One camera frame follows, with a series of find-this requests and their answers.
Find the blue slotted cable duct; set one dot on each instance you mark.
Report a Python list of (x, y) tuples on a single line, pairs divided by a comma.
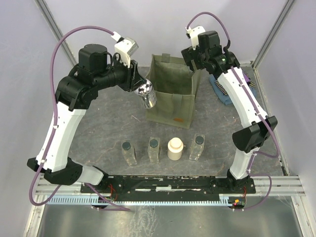
[(146, 199)]

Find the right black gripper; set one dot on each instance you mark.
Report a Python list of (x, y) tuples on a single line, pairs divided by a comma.
[(189, 55)]

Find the cream cylindrical jar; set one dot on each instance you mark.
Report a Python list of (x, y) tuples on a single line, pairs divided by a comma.
[(175, 148)]

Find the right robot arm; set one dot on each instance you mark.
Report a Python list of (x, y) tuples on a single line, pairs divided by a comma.
[(207, 53)]

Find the chrome dome clear bottle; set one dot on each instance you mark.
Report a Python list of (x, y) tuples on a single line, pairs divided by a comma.
[(147, 94)]

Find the purple folded cloth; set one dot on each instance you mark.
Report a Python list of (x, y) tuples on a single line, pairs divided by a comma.
[(247, 79)]

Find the right clear square bottle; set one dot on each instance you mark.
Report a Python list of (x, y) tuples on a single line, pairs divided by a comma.
[(197, 147)]

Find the green canvas bag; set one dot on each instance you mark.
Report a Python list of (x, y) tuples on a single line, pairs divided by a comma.
[(176, 87)]

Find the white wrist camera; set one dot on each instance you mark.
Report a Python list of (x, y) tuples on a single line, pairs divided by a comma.
[(125, 47), (192, 34)]

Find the black white striped cloth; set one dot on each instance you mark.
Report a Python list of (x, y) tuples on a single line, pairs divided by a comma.
[(251, 85)]

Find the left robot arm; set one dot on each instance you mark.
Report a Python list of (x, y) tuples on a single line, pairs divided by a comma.
[(96, 70)]

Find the clear square bottle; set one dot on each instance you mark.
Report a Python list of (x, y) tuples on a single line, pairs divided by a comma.
[(154, 148), (197, 147), (128, 152)]

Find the blue folded cloth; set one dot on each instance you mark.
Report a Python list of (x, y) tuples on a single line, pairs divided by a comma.
[(224, 99)]

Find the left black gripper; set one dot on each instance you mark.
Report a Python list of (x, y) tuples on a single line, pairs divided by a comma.
[(134, 78)]

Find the middle clear square bottle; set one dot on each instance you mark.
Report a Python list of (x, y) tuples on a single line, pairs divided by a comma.
[(154, 148)]

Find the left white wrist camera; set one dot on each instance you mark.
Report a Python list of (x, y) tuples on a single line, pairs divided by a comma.
[(125, 47)]

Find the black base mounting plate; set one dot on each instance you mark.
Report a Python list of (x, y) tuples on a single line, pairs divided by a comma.
[(184, 185)]

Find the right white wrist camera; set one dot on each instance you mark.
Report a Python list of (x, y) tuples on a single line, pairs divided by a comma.
[(192, 34)]

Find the aluminium front rail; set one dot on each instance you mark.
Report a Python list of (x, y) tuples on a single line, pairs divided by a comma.
[(280, 186)]

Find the left clear square bottle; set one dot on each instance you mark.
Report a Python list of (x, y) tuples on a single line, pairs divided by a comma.
[(128, 152)]

